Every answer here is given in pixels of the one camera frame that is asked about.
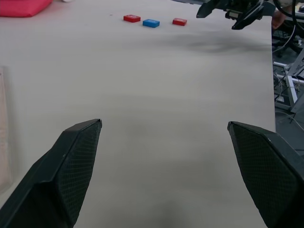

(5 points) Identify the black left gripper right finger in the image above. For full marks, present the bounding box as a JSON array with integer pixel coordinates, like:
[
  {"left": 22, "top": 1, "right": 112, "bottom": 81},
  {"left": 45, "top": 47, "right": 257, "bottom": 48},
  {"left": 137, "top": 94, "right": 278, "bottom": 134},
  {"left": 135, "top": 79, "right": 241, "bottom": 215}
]
[{"left": 227, "top": 121, "right": 304, "bottom": 228}]

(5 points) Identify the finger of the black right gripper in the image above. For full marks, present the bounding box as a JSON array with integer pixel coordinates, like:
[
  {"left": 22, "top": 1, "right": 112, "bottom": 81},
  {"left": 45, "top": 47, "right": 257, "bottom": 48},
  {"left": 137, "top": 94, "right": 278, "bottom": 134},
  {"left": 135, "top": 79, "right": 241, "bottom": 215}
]
[
  {"left": 196, "top": 0, "right": 216, "bottom": 19},
  {"left": 231, "top": 1, "right": 266, "bottom": 30}
]

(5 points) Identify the blue letter tile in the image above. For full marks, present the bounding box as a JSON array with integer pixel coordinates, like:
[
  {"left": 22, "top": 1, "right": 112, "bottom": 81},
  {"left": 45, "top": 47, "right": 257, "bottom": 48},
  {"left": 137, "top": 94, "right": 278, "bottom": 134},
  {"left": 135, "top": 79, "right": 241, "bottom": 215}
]
[{"left": 142, "top": 19, "right": 161, "bottom": 29}]

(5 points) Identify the red block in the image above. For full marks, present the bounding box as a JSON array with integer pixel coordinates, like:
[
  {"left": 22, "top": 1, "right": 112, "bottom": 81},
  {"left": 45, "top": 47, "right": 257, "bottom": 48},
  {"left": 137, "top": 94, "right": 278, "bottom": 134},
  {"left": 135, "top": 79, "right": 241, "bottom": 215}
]
[
  {"left": 172, "top": 18, "right": 188, "bottom": 27},
  {"left": 123, "top": 14, "right": 142, "bottom": 23}
]

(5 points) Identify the red fabric zip pouch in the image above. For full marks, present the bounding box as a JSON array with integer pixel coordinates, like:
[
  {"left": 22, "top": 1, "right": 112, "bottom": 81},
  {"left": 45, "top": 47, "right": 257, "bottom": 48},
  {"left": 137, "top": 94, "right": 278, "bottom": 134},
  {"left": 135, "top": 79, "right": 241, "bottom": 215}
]
[{"left": 0, "top": 0, "right": 53, "bottom": 18}]

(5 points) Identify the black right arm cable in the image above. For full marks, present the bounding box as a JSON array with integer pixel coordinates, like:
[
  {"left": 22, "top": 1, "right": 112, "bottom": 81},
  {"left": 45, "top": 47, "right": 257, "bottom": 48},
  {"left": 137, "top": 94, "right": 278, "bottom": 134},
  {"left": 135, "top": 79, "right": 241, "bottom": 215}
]
[{"left": 272, "top": 0, "right": 300, "bottom": 26}]

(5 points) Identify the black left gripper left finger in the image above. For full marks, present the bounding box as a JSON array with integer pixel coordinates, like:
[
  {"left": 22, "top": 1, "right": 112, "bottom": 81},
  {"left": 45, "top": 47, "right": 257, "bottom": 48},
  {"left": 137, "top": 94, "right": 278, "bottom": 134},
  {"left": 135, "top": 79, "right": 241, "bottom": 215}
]
[{"left": 0, "top": 118, "right": 103, "bottom": 228}]

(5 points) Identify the person's bare hand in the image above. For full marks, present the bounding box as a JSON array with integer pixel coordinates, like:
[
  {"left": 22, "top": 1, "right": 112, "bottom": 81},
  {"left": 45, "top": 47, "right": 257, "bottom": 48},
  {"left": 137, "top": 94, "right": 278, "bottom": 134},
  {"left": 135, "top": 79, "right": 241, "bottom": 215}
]
[{"left": 271, "top": 10, "right": 288, "bottom": 30}]

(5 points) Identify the pale wooden letter tray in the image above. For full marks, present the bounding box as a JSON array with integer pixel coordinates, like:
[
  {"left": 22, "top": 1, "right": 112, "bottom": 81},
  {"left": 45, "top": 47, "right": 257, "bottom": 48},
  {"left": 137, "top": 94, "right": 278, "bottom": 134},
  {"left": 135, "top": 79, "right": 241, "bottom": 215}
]
[{"left": 0, "top": 66, "right": 12, "bottom": 192}]

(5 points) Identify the grey metal frame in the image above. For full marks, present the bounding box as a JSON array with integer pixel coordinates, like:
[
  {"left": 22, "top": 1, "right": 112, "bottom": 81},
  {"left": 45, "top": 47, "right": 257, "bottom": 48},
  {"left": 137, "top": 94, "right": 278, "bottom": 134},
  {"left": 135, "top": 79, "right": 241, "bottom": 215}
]
[{"left": 273, "top": 47, "right": 304, "bottom": 114}]

